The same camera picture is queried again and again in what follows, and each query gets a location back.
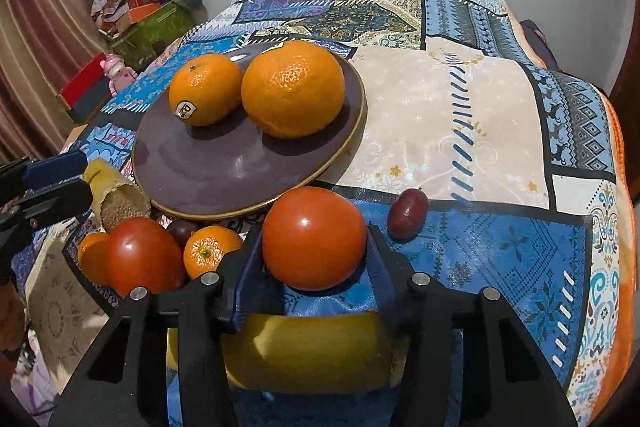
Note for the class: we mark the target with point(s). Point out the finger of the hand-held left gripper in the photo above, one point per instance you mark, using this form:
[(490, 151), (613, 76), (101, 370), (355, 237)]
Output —
[(50, 203), (55, 167)]

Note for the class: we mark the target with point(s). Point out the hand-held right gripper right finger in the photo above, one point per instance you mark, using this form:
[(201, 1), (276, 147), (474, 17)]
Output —
[(380, 279)]

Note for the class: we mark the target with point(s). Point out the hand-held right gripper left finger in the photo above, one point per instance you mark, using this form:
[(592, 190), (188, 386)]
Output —
[(250, 269)]

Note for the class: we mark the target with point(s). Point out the small mandarin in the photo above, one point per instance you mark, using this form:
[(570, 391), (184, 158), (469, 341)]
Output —
[(207, 254), (92, 259)]

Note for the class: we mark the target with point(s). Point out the red tomato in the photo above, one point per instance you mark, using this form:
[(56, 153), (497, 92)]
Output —
[(142, 257), (315, 237)]

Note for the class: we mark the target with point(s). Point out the brown round plate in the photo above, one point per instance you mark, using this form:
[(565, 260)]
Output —
[(225, 167)]

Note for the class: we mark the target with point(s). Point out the red box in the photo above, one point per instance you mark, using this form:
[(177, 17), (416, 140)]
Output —
[(82, 87)]

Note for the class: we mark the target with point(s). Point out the pink toy figure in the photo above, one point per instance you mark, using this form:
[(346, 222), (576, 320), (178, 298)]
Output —
[(119, 74)]

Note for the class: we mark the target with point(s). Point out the striped brown curtain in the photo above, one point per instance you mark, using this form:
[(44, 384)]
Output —
[(35, 32)]

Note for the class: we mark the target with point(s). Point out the green storage box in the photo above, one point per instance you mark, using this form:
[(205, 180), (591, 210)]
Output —
[(155, 34)]

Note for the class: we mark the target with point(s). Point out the medium orange with sticker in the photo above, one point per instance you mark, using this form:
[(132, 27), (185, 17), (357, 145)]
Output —
[(205, 89)]

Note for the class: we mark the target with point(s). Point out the pile of crumpled papers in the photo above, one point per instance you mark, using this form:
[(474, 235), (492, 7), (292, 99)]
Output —
[(112, 2)]

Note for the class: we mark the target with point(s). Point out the orange box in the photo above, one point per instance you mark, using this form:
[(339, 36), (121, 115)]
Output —
[(145, 7)]

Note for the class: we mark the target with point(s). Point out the large orange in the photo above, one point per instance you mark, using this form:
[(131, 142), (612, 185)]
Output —
[(292, 89)]

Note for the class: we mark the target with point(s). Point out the blue patchwork blanket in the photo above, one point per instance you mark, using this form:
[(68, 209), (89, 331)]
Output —
[(450, 107)]

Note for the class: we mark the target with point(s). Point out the dark cloth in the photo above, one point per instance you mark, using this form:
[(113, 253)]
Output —
[(537, 42)]

